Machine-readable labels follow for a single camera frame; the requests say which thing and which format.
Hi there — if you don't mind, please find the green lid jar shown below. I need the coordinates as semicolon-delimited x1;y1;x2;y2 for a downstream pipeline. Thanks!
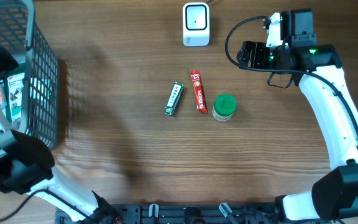
212;94;237;122

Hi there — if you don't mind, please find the red coffee stick sachet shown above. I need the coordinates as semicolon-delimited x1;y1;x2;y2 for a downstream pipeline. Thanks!
190;70;208;114

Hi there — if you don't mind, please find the green white gum pack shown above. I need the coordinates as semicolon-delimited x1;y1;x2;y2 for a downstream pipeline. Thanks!
165;82;183;116

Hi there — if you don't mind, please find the green 3M sponge pack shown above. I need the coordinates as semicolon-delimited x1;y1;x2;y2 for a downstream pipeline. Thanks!
5;72;25;130

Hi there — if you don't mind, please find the red white snack packet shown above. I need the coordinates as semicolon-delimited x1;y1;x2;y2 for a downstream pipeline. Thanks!
0;84;7;115

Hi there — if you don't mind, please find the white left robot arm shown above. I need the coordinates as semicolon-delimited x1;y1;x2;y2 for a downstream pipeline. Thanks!
0;47;122;223

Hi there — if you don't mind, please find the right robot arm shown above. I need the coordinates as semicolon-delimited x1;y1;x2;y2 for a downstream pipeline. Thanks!
234;41;358;223

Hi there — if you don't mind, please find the white barcode scanner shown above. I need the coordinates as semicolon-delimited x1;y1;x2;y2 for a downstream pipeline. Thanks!
182;2;210;47

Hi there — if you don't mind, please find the grey plastic mesh basket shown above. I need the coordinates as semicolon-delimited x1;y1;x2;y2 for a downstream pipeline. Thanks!
0;1;60;150

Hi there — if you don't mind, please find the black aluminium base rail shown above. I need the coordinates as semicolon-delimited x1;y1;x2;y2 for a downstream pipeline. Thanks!
54;202;332;224

